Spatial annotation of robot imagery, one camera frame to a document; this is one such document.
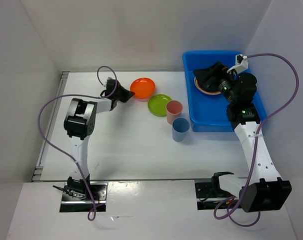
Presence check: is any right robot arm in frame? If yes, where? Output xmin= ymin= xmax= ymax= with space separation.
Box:
xmin=193 ymin=62 xmax=292 ymax=213

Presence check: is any blue plastic bin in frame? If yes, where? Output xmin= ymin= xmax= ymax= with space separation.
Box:
xmin=182 ymin=50 xmax=267 ymax=132

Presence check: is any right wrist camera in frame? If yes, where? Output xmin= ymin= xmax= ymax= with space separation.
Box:
xmin=226 ymin=54 xmax=249 ymax=74

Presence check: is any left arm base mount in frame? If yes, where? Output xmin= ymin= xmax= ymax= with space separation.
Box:
xmin=52 ymin=181 xmax=109 ymax=213

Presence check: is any pink cup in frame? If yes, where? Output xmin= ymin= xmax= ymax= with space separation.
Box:
xmin=165 ymin=100 xmax=183 ymax=125

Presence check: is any orange plate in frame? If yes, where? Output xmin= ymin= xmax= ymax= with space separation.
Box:
xmin=130 ymin=77 xmax=156 ymax=99

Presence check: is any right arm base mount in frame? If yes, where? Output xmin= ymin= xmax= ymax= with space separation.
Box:
xmin=194 ymin=178 xmax=232 ymax=211

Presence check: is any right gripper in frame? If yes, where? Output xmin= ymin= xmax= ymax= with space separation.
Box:
xmin=193 ymin=61 xmax=238 ymax=104

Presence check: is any blue cup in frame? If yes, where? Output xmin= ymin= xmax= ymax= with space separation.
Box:
xmin=172 ymin=117 xmax=190 ymax=142

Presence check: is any brown woven bamboo tray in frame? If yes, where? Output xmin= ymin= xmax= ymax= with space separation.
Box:
xmin=194 ymin=77 xmax=221 ymax=96

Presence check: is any green plate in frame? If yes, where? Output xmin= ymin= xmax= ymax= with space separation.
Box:
xmin=147 ymin=94 xmax=172 ymax=117

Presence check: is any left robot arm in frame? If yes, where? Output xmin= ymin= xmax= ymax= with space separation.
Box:
xmin=63 ymin=77 xmax=135 ymax=200

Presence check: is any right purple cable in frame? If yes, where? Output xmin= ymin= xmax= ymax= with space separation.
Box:
xmin=213 ymin=53 xmax=299 ymax=227

